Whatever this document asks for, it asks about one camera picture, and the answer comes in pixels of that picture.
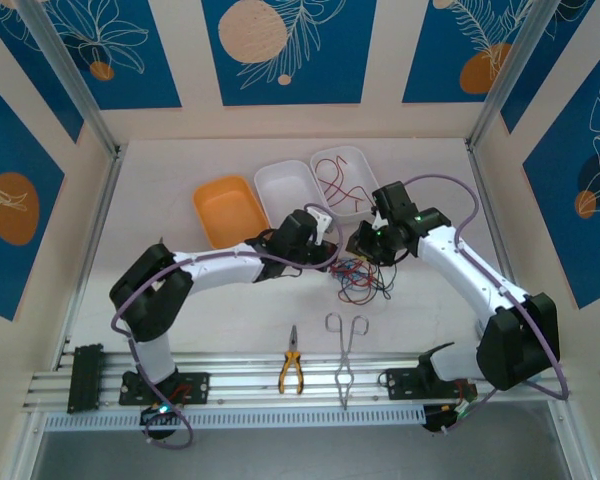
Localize black cable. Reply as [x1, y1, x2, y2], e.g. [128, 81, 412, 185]
[337, 259, 394, 301]

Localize white plastic bin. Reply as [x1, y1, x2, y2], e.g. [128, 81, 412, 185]
[309, 145, 384, 225]
[253, 158, 329, 236]

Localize orange plastic bin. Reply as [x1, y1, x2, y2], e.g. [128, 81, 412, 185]
[192, 173, 270, 250]

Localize metal tongs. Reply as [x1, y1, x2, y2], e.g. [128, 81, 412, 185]
[324, 313, 370, 411]

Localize electronics board with green light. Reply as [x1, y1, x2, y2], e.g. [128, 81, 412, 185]
[424, 399, 476, 434]
[139, 399, 181, 426]

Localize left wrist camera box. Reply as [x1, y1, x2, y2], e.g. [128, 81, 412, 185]
[305, 203, 335, 247]

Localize aluminium side rail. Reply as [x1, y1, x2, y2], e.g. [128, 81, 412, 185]
[465, 142, 544, 361]
[54, 144, 126, 369]

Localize yellow-handled pliers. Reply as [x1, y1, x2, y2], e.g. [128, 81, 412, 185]
[278, 324, 304, 396]

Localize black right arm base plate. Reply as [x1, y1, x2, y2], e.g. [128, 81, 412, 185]
[382, 368, 479, 401]

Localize aluminium rail frame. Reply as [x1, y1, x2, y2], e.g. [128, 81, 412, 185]
[22, 352, 569, 416]

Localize white slotted cable duct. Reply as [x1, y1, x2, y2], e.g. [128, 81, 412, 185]
[43, 405, 426, 432]

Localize aluminium corner post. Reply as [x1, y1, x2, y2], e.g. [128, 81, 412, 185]
[467, 0, 556, 151]
[14, 0, 121, 156]

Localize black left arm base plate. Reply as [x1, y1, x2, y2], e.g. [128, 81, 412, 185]
[118, 372, 211, 406]

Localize black bracket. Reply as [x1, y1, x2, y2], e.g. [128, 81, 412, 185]
[67, 343, 105, 415]

